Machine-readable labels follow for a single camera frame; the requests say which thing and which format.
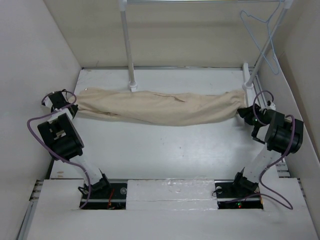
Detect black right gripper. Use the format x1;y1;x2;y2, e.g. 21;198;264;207
237;103;266;127

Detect beige trousers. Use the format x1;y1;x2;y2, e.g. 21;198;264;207
76;87;247;127

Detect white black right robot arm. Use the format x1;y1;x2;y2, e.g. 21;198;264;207
231;104;304;197

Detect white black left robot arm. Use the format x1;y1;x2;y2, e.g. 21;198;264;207
37;89;112;199

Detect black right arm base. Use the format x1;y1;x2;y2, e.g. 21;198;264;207
211;180;264;210

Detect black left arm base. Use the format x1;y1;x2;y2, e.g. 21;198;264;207
82;182;128;210

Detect white clothes rack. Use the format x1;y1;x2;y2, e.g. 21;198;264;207
118;0;293;105

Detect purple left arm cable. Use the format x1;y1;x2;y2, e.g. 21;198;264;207
26;90;92;208

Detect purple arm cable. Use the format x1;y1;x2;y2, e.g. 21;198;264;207
219;90;297;210
26;90;92;208

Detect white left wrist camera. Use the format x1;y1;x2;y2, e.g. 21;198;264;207
41;95;53;109

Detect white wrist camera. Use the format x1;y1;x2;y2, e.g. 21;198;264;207
266;100;276;111
41;95;53;109

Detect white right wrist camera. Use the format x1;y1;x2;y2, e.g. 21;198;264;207
266;100;276;111

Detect light blue wire hanger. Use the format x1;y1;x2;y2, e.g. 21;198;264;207
239;0;287;75

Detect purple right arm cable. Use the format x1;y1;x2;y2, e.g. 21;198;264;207
219;90;297;210

